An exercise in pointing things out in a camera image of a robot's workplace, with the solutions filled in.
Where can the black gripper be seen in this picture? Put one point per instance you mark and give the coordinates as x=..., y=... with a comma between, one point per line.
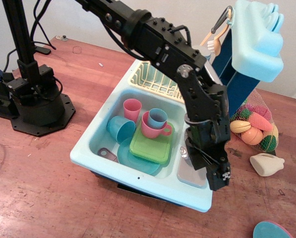
x=206, y=148

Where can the grey toy faucet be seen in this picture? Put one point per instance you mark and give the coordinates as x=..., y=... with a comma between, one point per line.
x=186, y=172

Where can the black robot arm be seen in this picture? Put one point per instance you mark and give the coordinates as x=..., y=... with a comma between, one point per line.
x=169, y=51

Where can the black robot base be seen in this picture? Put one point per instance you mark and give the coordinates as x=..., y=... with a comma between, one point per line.
x=34, y=110

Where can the light blue toy sink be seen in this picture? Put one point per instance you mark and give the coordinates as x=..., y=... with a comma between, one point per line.
x=164, y=184

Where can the cream toy jug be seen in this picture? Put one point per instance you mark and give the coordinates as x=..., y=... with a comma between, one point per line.
x=266, y=164

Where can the net bag of toy food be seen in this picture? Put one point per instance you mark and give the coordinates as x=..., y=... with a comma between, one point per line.
x=254, y=125

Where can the green square plate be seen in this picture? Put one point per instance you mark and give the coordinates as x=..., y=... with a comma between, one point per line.
x=155, y=150

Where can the teal plate at corner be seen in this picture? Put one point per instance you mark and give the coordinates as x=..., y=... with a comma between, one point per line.
x=269, y=229

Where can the blue cup inside mug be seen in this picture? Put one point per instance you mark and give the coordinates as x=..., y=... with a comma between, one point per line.
x=157, y=118

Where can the teal round plate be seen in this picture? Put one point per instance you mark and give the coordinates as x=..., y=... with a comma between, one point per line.
x=127, y=159

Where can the teal cup lying sideways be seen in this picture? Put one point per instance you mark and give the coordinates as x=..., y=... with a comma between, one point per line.
x=121, y=128

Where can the pink plastic cup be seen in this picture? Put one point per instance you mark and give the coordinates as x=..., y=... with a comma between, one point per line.
x=131, y=109

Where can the cream dish drying rack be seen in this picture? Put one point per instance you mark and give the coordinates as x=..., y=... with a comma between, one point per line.
x=145, y=77

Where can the light blue toy shelf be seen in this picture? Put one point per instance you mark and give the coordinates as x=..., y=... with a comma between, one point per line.
x=250, y=52

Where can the orange toy brush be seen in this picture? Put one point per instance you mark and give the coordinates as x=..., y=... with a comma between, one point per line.
x=214, y=46

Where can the pink mug with handle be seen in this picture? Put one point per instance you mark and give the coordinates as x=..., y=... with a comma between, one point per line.
x=151, y=133

